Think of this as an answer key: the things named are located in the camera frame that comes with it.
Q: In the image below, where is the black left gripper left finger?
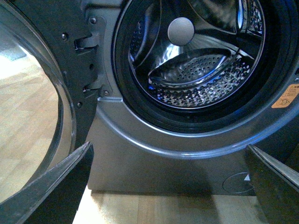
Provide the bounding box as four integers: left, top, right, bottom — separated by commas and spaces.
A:
0, 142, 94, 224

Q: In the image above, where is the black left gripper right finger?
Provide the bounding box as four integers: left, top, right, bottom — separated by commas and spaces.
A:
246, 145, 299, 224

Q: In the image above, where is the grey front-load washing machine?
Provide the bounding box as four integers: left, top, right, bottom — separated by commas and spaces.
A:
86, 0, 299, 195

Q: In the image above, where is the washing machine round door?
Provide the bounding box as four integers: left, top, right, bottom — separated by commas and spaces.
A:
0, 0, 99, 203

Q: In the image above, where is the orange warning sticker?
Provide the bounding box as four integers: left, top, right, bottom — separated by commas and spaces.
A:
271, 84, 299, 108

